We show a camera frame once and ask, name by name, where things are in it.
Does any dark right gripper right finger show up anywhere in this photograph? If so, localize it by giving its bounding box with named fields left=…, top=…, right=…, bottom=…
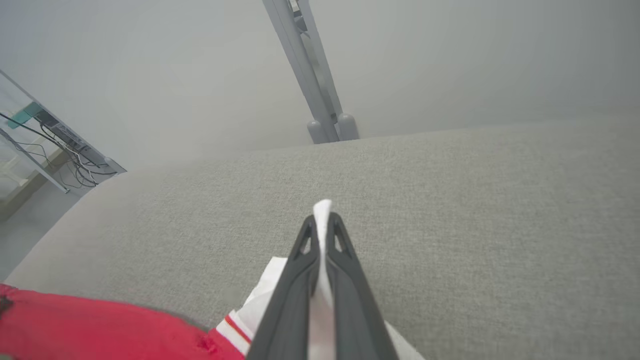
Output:
left=325, top=214, right=400, bottom=360

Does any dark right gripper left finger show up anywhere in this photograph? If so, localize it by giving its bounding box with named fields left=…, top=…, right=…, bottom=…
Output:
left=247, top=215, right=321, bottom=360

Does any red white sports jersey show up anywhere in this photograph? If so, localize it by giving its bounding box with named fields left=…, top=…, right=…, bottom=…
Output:
left=0, top=199, right=426, bottom=360

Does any grey fabric sofa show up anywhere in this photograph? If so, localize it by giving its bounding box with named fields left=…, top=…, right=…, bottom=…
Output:
left=5, top=112, right=640, bottom=360

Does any teal box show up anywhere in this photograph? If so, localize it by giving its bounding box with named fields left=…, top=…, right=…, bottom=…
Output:
left=7, top=101, right=42, bottom=130

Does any grey metal partition post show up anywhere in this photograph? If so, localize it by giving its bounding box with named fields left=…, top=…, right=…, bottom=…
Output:
left=262, top=0, right=361, bottom=146

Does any grey desk frame with cables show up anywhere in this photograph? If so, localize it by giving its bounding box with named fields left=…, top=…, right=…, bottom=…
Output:
left=0, top=70, right=128, bottom=196

